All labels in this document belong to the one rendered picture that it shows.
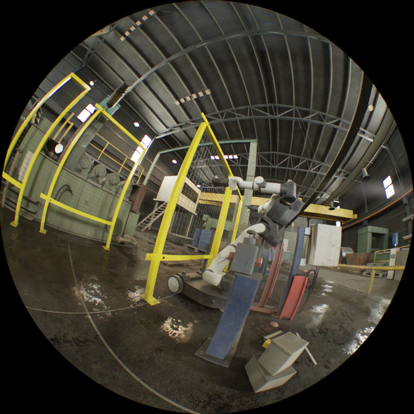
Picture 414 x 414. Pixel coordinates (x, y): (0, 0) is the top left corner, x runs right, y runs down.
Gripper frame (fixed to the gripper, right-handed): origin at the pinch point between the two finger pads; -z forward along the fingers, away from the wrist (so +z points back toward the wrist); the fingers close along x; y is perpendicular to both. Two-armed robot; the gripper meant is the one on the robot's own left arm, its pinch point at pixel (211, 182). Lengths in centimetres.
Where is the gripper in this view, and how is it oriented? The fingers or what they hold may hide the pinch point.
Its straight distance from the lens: 128.7
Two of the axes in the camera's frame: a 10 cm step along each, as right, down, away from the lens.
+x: 4.0, 3.3, 8.6
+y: 2.5, -9.4, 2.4
